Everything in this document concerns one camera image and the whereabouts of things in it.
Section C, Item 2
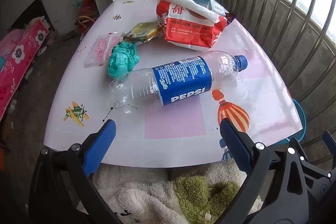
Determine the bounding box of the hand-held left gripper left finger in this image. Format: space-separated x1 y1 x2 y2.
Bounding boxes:
28 119 124 224

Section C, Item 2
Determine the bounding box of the clear plastic bottle blue label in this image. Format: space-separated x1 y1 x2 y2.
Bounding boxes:
109 50 248 115

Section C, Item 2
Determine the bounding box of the red and white paper bag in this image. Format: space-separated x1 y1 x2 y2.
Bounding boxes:
156 0 233 52

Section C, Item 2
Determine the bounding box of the yellow handled bag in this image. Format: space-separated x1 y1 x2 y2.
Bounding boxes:
75 15 96 34

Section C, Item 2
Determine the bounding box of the black bed frame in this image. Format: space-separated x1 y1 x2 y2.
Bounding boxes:
8 0 55 33

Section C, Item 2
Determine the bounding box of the white and green fluffy robe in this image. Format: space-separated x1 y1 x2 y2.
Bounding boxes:
76 158 263 224

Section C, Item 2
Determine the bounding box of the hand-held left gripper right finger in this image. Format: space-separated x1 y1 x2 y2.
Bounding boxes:
215 118 310 224

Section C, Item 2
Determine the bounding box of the clear pink printed wrapper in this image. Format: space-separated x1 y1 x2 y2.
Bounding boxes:
84 32 124 68

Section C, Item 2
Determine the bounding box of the blue plastic basket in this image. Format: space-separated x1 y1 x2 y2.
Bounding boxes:
285 98 307 146

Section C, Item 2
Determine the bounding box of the yellow snack wrapper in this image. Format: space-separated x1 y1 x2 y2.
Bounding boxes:
123 21 164 43

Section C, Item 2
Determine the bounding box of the small blue white carton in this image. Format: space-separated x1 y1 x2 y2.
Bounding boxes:
193 0 226 16

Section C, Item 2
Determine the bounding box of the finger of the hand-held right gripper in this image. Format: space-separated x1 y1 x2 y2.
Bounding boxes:
299 155 334 188
322 130 336 154

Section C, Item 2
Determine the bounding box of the dark red wrapper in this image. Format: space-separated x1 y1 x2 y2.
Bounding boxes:
224 13 237 28

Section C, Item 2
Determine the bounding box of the teal plastic bag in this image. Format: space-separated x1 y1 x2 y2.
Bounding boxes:
107 41 139 80

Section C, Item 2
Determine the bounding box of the cardboard box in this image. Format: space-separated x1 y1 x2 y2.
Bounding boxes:
2 113 16 144

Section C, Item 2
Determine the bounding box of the pink floral blanket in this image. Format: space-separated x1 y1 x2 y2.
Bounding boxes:
0 18 50 119

